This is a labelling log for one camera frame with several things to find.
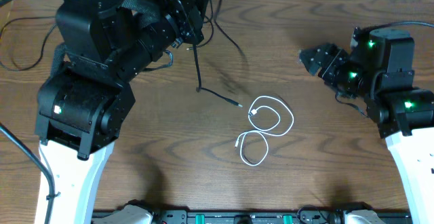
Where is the long black USB cable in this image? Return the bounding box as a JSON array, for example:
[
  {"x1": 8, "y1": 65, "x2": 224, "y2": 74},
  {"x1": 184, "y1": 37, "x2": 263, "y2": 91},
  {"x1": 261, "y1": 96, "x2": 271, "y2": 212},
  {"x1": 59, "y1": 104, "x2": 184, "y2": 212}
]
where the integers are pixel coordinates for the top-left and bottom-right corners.
[{"x1": 0, "y1": 0, "x2": 215, "y2": 72}]

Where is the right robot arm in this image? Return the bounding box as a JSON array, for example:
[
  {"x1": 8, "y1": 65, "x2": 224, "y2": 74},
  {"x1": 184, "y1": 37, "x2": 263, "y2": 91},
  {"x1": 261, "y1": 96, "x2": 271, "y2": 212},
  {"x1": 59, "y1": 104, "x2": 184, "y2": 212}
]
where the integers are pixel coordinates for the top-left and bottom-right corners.
[{"x1": 299, "y1": 22, "x2": 433, "y2": 223}]

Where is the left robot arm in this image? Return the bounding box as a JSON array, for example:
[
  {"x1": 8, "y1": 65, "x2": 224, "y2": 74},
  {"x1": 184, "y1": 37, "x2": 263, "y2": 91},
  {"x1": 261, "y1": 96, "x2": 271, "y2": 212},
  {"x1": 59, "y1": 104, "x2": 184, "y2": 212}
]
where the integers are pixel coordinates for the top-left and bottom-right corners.
[{"x1": 35, "y1": 0, "x2": 209, "y2": 223}]

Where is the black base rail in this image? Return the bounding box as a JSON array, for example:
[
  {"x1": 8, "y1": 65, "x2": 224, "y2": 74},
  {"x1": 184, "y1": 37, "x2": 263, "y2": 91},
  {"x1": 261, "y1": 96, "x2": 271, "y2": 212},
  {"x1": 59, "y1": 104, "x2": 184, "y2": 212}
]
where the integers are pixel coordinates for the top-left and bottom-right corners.
[{"x1": 91, "y1": 208, "x2": 413, "y2": 224}]

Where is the white USB cable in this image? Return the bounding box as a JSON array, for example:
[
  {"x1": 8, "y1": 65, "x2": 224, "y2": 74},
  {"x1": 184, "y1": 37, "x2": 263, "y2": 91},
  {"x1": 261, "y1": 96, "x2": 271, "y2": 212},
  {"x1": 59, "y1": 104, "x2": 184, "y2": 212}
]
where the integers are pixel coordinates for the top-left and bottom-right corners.
[{"x1": 234, "y1": 95, "x2": 295, "y2": 167}]

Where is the short black USB cable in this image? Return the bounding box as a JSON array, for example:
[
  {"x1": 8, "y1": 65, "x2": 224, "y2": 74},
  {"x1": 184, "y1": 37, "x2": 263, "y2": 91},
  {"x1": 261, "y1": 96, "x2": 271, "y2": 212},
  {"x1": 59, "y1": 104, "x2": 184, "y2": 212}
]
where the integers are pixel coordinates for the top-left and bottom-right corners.
[{"x1": 189, "y1": 0, "x2": 247, "y2": 109}]

